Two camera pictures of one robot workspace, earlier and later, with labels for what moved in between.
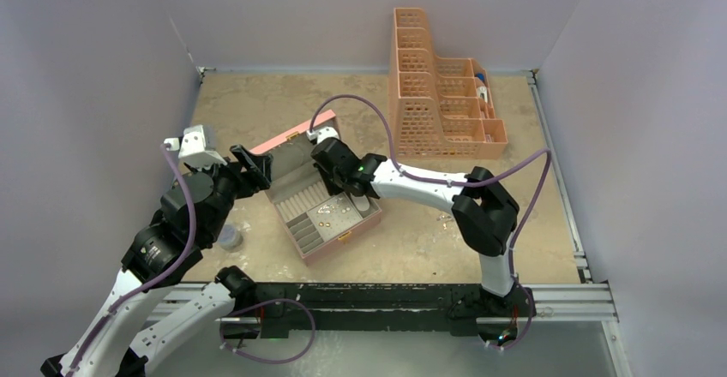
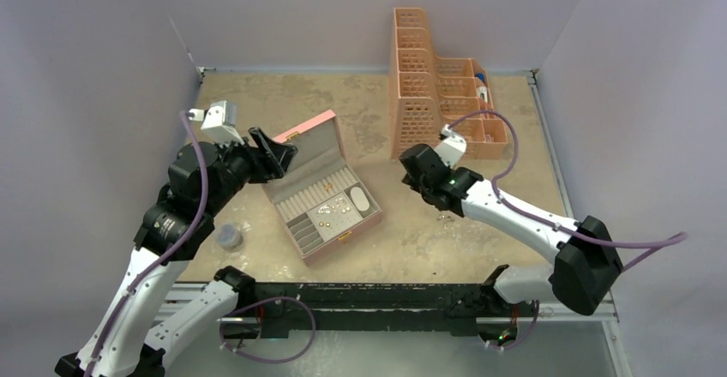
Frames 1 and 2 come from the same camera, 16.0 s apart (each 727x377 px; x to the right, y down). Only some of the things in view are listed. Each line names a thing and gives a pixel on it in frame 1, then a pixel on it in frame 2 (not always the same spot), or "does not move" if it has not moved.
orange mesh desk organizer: [439, 108] does not move
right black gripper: [333, 188] to [414, 185]
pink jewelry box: [317, 221] does not move
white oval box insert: [362, 202] does not move
